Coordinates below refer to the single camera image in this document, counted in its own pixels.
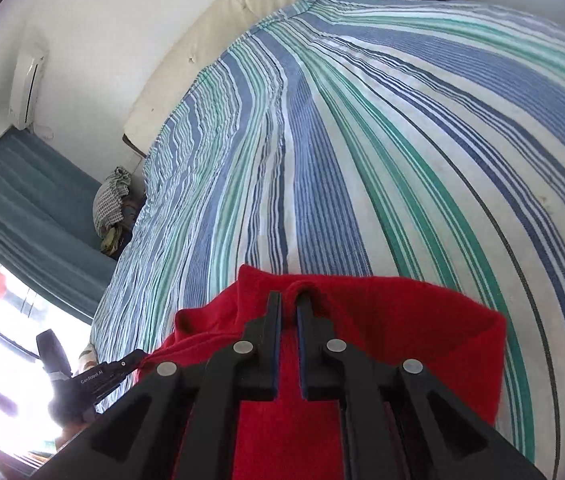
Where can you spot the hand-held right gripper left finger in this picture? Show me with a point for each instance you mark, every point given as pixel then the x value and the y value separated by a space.
pixel 270 345

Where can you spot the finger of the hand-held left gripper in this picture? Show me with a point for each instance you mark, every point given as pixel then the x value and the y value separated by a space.
pixel 130 360

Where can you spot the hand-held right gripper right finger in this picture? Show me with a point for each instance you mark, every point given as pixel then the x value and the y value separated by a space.
pixel 305 345

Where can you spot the red knit sweater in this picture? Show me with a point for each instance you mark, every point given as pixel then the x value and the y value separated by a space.
pixel 387 335

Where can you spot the window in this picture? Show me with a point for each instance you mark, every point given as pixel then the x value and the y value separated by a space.
pixel 2 360

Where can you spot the checked cloth bundle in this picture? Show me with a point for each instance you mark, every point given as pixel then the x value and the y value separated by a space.
pixel 110 200

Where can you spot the blue green striped bedsheet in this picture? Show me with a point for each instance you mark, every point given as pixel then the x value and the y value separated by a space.
pixel 337 160

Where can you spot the teal curtain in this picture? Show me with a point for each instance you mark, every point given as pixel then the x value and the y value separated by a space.
pixel 27 200

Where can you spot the white air conditioner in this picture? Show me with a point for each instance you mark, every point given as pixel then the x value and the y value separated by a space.
pixel 27 90

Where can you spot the cream padded headboard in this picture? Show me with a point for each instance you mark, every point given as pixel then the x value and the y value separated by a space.
pixel 202 45

